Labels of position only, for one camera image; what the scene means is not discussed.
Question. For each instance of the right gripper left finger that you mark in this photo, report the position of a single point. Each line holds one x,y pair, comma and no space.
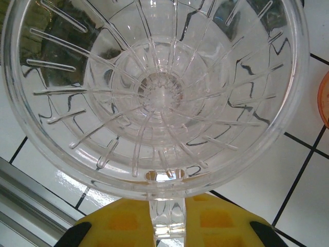
123,226

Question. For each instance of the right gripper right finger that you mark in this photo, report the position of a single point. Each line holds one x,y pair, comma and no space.
218,226

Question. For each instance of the clear plastic coffee dripper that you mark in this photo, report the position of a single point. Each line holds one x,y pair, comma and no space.
159,103

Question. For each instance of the orange transparent pitcher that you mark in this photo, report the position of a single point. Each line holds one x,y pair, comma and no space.
324,97

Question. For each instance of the aluminium frame rail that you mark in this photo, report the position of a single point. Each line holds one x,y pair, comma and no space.
25,195

